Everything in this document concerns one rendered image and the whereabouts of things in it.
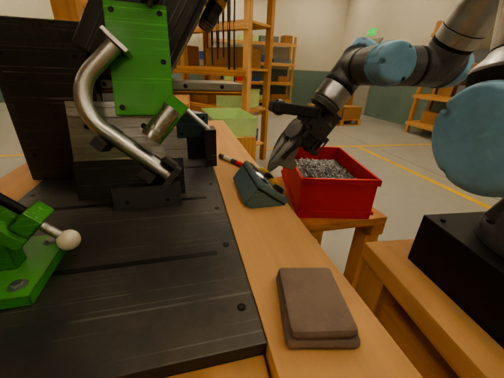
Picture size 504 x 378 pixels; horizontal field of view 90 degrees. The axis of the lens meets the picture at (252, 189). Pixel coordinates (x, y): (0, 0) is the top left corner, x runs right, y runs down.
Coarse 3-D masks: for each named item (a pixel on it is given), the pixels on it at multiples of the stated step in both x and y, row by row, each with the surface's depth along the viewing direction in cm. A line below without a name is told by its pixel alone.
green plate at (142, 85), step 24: (120, 24) 48; (144, 24) 49; (144, 48) 50; (168, 48) 51; (120, 72) 50; (144, 72) 51; (168, 72) 52; (120, 96) 50; (144, 96) 51; (168, 96) 53
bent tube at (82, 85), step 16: (112, 48) 46; (96, 64) 46; (80, 80) 45; (80, 96) 46; (80, 112) 46; (96, 112) 48; (96, 128) 47; (112, 128) 49; (112, 144) 49; (128, 144) 49; (144, 160) 50; (160, 160) 52; (160, 176) 52
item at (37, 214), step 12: (0, 204) 30; (12, 204) 30; (36, 204) 32; (0, 216) 30; (12, 216) 32; (24, 216) 30; (36, 216) 31; (48, 216) 32; (0, 228) 29; (12, 228) 30; (24, 228) 30; (36, 228) 31; (0, 240) 29; (12, 240) 30; (24, 240) 31
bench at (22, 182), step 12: (24, 168) 73; (0, 180) 65; (12, 180) 66; (24, 180) 66; (36, 180) 66; (0, 192) 59; (12, 192) 60; (24, 192) 60; (240, 360) 27; (252, 360) 27; (264, 360) 27; (192, 372) 26; (204, 372) 26; (216, 372) 26; (228, 372) 26; (240, 372) 26; (252, 372) 26; (264, 372) 26
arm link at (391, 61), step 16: (368, 48) 49; (384, 48) 44; (400, 48) 44; (416, 48) 47; (352, 64) 52; (368, 64) 47; (384, 64) 44; (400, 64) 45; (416, 64) 47; (352, 80) 55; (368, 80) 49; (384, 80) 46; (400, 80) 46; (416, 80) 49
